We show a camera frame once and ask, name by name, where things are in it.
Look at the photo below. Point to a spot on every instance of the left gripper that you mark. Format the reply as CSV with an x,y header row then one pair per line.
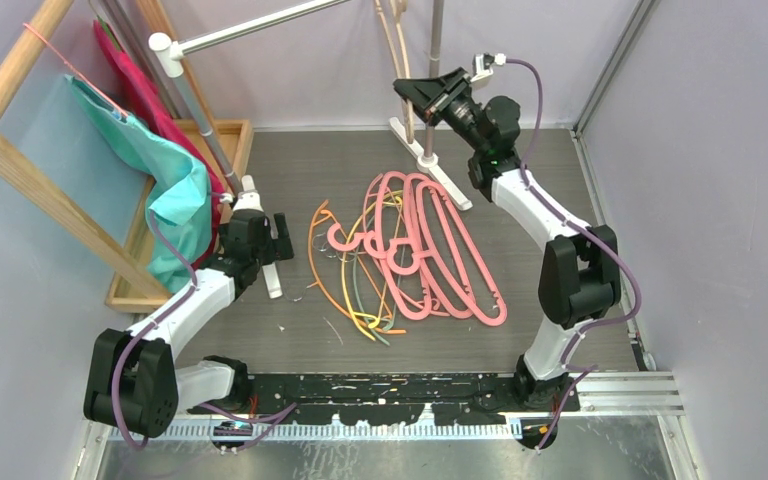
x,y
280,250

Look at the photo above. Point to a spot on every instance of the pink red cloth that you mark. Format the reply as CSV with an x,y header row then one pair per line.
x,y
142,100

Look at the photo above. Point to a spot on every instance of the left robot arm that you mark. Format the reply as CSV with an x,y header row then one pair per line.
x,y
133,383

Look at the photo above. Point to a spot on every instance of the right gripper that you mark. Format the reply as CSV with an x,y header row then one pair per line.
x,y
425,92

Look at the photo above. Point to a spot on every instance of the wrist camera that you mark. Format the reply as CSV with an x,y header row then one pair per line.
x,y
483,65
249,198

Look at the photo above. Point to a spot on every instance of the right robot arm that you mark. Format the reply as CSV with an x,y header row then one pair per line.
x,y
581,270

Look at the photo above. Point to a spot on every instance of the white garment rack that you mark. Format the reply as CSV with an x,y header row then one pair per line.
x,y
171,54

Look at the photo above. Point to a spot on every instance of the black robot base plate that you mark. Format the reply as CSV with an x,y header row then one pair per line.
x,y
406,406

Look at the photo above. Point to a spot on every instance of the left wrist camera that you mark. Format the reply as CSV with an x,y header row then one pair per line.
x,y
249,198

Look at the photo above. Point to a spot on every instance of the yellow plastic hanger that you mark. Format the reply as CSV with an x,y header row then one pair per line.
x,y
363,221

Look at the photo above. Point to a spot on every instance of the pink plastic hanger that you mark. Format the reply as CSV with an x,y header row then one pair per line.
x,y
483,291
338,240
423,267

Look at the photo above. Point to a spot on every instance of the green plastic hanger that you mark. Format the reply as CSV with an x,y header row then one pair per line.
x,y
380,324

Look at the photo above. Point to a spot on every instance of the beige plastic hanger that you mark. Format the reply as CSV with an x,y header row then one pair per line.
x,y
390,16

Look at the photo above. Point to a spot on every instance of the teal cloth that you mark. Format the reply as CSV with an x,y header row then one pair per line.
x,y
180,200

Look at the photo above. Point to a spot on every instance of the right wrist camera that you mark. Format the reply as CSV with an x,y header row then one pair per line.
x,y
483,65

